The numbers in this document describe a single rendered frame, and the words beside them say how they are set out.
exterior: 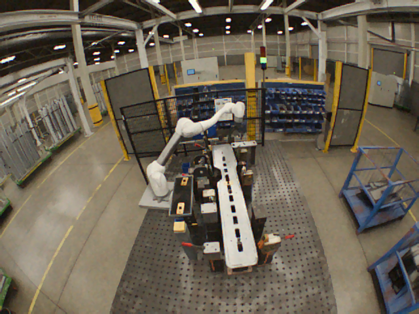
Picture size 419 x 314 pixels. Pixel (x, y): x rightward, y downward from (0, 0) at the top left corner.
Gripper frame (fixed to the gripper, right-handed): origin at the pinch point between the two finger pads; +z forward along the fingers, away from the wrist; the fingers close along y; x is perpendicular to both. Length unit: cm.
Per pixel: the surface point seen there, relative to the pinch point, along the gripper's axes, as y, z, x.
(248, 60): -17, -90, -31
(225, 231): 41, 20, 103
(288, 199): -36, 34, 71
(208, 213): 51, 11, 93
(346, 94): -254, -83, -46
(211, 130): 22.9, -1.2, -23.6
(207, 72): -92, -75, -605
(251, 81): -25, -64, -32
